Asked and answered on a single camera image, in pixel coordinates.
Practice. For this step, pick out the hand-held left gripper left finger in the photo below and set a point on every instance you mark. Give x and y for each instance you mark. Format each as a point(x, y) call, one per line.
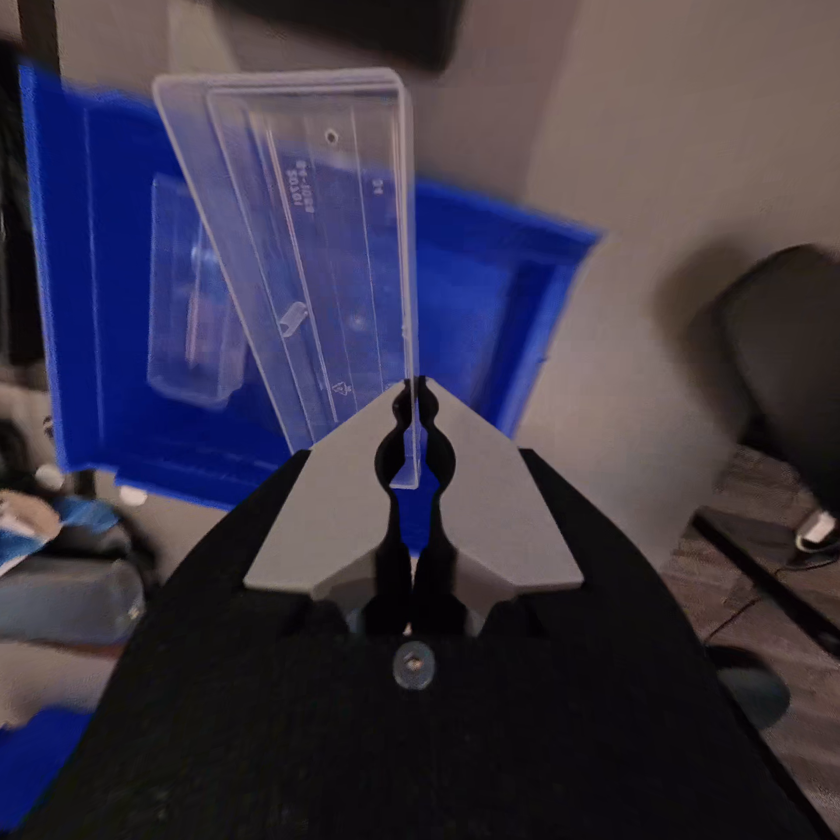
point(315, 525)

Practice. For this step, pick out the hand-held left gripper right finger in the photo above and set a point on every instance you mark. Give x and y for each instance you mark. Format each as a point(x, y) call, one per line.
point(512, 525)

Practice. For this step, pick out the blue plastic bin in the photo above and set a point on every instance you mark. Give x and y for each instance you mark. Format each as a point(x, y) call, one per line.
point(485, 295)

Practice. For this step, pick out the clear plastic drawer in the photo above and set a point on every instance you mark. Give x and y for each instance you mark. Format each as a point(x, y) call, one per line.
point(315, 229)
point(184, 315)

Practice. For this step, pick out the blue cloth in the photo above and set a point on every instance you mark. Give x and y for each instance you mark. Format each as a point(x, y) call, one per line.
point(79, 518)

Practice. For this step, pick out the dark teal round object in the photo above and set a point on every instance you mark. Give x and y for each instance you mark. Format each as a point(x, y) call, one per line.
point(754, 689)

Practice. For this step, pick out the black office chair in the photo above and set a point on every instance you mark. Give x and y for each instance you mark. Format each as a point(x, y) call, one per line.
point(787, 354)

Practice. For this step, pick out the blue plastic object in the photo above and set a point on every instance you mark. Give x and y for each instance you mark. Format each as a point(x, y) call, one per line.
point(39, 768)

